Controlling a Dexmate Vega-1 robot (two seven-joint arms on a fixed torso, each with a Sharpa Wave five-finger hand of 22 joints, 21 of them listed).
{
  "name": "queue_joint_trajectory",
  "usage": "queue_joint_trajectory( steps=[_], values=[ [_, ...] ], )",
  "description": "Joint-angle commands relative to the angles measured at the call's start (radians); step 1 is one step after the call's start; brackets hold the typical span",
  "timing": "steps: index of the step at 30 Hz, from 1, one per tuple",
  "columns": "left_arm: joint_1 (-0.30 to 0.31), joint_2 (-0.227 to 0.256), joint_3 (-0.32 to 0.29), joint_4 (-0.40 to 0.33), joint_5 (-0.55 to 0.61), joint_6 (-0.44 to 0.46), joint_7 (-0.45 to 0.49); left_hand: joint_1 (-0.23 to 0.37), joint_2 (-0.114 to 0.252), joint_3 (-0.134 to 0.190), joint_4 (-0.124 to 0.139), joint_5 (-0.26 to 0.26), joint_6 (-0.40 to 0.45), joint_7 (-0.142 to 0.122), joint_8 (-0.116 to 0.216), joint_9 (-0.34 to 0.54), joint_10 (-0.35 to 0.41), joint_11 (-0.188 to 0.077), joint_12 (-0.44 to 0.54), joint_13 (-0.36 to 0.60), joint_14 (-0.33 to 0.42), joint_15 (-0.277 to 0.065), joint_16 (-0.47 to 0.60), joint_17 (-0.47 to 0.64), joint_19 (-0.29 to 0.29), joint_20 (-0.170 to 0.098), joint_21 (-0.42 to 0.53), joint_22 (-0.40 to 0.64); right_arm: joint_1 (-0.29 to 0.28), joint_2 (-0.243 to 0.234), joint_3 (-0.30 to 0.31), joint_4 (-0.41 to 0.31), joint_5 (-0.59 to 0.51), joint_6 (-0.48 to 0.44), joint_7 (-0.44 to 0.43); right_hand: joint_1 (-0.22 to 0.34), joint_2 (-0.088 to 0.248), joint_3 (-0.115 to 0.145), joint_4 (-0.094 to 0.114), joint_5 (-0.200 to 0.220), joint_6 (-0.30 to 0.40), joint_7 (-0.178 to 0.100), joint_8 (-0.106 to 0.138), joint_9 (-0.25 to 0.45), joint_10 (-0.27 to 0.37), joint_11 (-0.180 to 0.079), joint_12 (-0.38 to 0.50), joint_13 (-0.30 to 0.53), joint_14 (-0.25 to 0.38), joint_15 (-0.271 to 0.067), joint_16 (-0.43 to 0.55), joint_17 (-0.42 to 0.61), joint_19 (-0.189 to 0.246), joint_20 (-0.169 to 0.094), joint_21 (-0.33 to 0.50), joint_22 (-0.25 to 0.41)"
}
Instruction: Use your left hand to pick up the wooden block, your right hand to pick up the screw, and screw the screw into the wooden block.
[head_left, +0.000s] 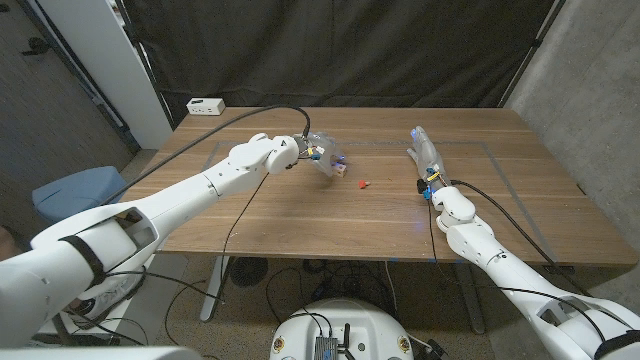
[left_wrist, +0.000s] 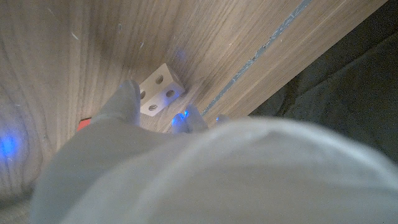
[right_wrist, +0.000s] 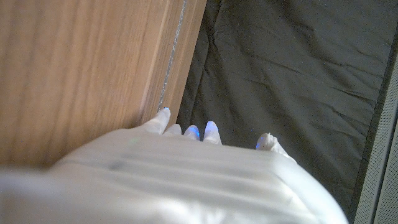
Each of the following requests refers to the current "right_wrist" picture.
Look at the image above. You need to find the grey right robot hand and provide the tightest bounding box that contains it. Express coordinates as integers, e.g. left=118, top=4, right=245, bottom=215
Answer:
left=0, top=107, right=349, bottom=224

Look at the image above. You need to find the grey tape outline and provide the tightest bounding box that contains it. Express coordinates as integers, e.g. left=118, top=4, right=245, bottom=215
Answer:
left=157, top=0, right=187, bottom=111

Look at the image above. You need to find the black backdrop curtain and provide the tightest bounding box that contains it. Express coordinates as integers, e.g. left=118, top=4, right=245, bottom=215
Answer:
left=177, top=0, right=398, bottom=218

